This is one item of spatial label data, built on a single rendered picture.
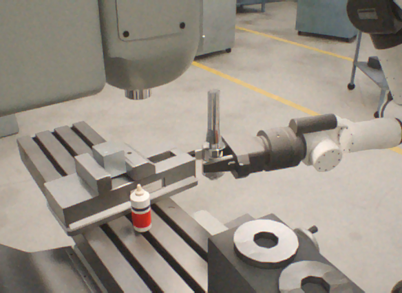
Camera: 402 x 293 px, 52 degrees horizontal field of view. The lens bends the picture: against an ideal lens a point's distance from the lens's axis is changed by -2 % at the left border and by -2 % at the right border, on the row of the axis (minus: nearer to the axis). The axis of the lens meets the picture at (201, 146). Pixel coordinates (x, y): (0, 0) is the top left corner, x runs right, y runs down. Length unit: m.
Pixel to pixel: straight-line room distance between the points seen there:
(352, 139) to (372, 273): 1.46
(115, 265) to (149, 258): 0.07
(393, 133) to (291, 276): 0.54
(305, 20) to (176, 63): 6.27
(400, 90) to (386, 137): 0.11
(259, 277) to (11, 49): 0.41
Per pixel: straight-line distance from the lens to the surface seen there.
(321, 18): 6.80
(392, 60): 0.99
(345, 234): 2.53
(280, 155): 0.85
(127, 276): 0.83
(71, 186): 0.98
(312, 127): 0.87
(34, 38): 0.53
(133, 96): 0.72
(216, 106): 0.78
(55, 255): 1.01
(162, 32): 0.62
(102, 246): 0.90
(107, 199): 0.95
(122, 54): 0.60
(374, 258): 2.42
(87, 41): 0.55
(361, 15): 0.96
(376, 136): 0.98
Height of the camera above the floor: 1.55
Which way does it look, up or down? 28 degrees down
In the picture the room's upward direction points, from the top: straight up
